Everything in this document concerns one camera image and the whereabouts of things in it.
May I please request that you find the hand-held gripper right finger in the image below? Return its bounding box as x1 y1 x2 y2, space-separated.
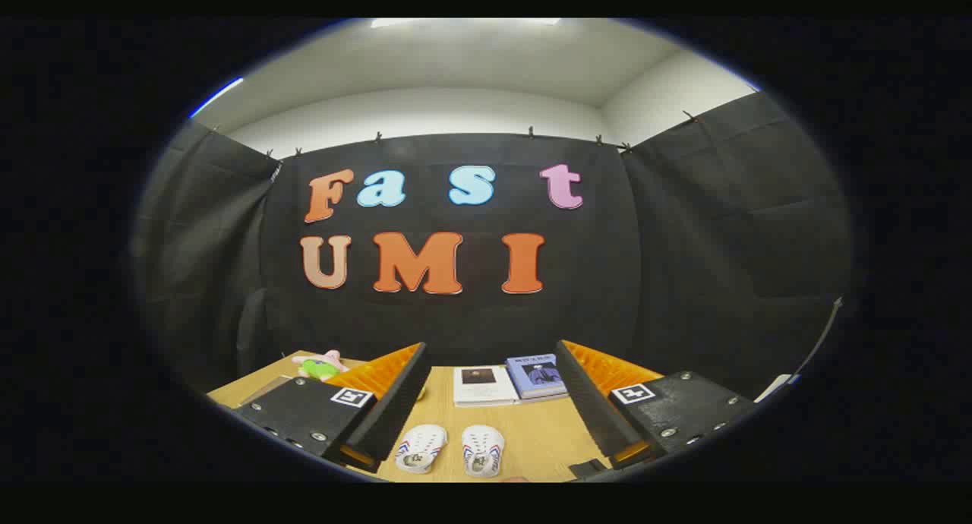
554 339 760 471

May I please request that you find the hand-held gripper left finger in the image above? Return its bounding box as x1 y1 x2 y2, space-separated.
232 342 431 474

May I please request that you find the white shoe striped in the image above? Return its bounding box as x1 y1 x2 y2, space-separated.
461 425 506 478
394 424 449 475

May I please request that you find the blue cover book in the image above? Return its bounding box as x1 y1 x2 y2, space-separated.
506 354 569 400

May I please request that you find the pink green plush toy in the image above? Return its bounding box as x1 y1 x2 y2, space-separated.
292 349 350 381

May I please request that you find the white book dark picture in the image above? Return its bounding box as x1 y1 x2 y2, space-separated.
453 365 520 408

